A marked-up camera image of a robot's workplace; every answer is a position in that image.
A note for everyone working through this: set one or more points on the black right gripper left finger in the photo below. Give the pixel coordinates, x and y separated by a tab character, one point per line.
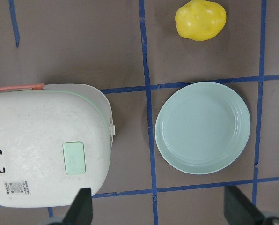
81	210

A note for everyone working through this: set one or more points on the light green plate near cooker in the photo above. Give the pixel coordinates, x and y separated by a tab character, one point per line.
202	128

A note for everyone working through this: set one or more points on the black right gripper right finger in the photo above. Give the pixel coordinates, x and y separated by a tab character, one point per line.
238	209

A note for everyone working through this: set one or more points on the brown paper table cover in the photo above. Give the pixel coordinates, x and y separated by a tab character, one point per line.
131	51

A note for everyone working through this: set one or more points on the yellow toy potato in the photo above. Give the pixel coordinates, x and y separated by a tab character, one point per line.
200	20

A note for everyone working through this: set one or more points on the white rice cooker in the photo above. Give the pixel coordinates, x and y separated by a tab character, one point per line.
54	140

